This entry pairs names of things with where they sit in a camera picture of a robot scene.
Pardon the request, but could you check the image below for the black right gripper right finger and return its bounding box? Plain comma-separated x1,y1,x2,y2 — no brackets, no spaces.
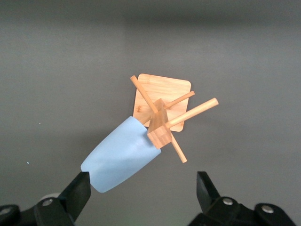
188,171,259,226

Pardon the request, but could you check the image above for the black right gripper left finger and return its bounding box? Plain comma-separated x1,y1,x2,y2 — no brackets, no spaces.
34,171,92,226

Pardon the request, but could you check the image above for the light blue cup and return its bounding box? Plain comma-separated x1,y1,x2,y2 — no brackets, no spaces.
80,115,162,194

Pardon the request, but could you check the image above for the wooden mug tree stand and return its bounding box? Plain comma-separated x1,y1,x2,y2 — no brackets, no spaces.
130,73,219,164

